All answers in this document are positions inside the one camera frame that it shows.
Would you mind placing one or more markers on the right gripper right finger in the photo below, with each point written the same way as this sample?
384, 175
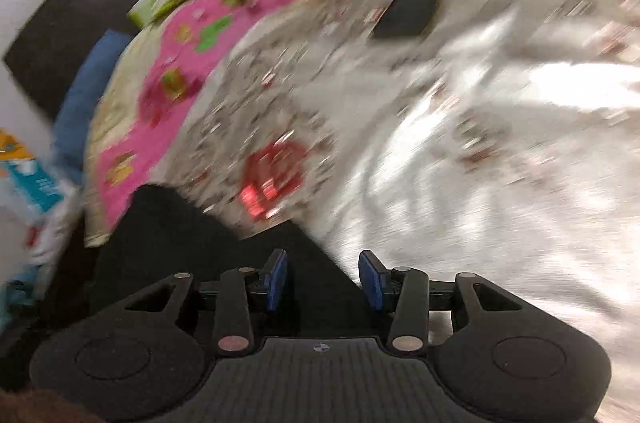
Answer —
487, 320

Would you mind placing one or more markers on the black smartphone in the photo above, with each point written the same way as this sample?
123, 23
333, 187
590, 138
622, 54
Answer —
406, 19

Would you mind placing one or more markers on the blue pillow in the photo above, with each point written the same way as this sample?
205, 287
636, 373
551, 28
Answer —
71, 125

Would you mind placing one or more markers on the pink floral bed sheet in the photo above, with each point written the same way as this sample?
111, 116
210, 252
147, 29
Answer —
152, 89

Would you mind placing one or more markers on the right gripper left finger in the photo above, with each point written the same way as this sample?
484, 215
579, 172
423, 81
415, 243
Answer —
239, 299

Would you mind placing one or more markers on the black pant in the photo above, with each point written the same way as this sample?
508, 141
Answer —
161, 234

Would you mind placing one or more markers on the white blue printed packet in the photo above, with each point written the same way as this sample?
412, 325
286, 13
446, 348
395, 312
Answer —
49, 207

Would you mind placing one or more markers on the silver floral satin bedspread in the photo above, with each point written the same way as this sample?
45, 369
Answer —
506, 142

